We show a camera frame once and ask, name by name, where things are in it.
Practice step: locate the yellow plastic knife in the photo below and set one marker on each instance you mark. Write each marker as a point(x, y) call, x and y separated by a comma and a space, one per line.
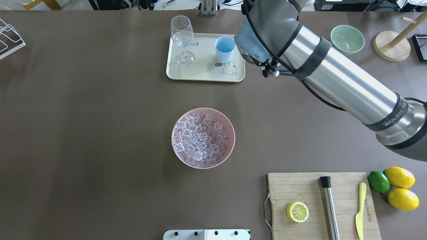
point(359, 216)

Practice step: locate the clear ice cubes pile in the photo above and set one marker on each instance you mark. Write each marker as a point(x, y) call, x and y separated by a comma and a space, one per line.
point(200, 140)

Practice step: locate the steel ice scoop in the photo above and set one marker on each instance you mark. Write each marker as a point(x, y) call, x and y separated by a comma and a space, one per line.
point(247, 56)

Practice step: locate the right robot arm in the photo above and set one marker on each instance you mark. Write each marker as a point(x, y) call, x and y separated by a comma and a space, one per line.
point(272, 36)

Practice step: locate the yellow lemon far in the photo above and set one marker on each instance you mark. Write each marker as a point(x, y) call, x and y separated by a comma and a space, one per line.
point(399, 177)

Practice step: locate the black glass holder tray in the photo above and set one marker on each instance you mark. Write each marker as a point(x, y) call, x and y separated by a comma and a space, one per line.
point(420, 46)

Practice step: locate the wooden cup stand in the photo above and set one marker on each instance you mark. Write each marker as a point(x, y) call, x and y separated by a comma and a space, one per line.
point(394, 46)

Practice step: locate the yellow lemon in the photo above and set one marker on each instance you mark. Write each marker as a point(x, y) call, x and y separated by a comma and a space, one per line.
point(403, 199)
point(399, 177)

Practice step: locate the yellow lemon near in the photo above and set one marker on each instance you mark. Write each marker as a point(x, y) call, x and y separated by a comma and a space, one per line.
point(403, 199)

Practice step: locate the clear wine glass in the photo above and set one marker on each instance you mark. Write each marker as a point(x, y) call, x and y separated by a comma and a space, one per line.
point(182, 35)

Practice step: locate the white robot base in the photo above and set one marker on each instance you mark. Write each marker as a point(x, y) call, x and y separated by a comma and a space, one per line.
point(207, 234)

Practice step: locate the white wire rack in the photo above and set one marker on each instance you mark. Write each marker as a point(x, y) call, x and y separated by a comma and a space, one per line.
point(10, 40)

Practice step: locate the cream rabbit tray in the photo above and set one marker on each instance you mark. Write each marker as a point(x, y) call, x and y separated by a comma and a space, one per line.
point(206, 66)

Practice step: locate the wooden cutting board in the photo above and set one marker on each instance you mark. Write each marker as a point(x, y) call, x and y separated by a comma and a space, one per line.
point(285, 188)

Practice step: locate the light blue cup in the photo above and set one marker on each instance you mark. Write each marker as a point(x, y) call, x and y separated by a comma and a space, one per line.
point(224, 47)

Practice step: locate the steel muddler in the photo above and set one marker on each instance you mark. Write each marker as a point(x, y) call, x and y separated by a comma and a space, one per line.
point(330, 207)

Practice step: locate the half lemon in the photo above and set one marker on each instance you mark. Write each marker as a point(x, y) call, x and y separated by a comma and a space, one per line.
point(297, 211)

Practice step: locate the green lime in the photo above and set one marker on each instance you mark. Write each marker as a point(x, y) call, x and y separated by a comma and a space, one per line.
point(379, 182)

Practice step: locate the green bowl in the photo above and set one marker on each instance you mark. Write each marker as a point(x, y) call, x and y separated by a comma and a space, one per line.
point(347, 39)

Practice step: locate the pink bowl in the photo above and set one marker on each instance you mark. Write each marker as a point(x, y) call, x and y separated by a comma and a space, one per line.
point(203, 165)

